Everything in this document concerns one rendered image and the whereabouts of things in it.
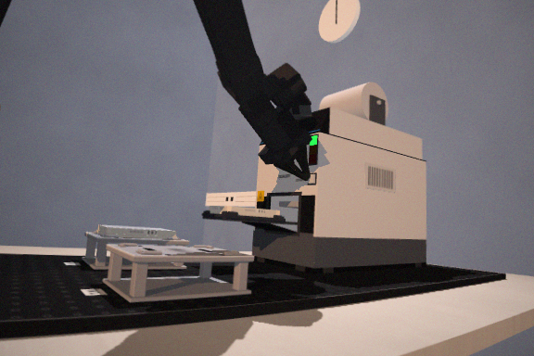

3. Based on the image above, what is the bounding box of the white multiwell plate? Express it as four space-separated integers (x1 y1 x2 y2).
96 225 177 239

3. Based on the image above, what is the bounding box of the white roll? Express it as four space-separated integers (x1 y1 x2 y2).
319 82 388 120

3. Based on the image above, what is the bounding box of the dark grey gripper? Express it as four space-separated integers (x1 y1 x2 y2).
254 112 312 181

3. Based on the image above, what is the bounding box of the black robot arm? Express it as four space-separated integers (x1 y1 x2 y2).
193 0 312 140

